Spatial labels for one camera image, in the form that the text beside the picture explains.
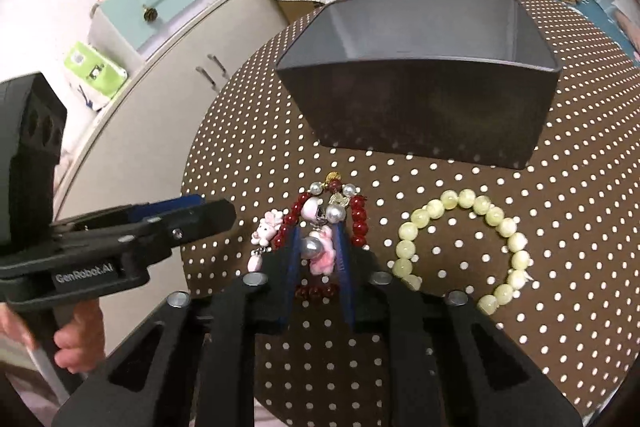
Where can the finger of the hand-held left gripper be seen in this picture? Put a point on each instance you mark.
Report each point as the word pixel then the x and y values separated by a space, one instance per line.
pixel 200 222
pixel 165 207

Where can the grey metal tin box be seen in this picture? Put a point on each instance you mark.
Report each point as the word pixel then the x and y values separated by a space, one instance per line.
pixel 425 117

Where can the person's legs in pink trousers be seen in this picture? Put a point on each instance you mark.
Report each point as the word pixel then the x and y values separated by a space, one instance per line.
pixel 20 399

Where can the green packet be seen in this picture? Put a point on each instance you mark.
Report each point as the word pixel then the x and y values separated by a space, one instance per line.
pixel 95 69

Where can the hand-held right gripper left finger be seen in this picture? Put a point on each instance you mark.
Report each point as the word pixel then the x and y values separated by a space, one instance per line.
pixel 285 297

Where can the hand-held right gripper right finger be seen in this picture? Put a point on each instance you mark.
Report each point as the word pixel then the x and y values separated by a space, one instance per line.
pixel 347 292

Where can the blue bed sheet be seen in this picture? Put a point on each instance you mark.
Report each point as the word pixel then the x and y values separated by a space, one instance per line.
pixel 610 27

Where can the person's left hand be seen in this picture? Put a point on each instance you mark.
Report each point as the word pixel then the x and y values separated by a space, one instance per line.
pixel 87 337

